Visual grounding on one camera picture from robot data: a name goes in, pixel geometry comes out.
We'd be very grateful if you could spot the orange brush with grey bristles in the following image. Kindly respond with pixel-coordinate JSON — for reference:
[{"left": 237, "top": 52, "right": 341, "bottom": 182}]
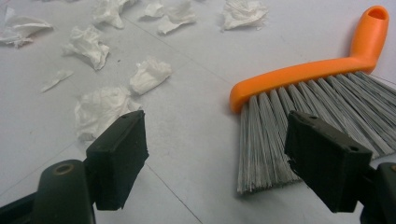
[{"left": 229, "top": 5, "right": 396, "bottom": 195}]

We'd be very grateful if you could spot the group of white tissues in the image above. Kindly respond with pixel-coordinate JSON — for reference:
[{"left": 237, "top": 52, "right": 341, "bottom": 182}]
[{"left": 0, "top": 0, "right": 270, "bottom": 143}]

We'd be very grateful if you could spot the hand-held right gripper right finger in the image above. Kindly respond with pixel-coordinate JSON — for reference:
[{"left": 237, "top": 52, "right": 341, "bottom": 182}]
[{"left": 284, "top": 110, "right": 374, "bottom": 214}]

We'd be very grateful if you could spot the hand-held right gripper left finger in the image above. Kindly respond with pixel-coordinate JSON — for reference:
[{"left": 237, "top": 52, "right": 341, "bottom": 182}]
[{"left": 83, "top": 109, "right": 149, "bottom": 212}]

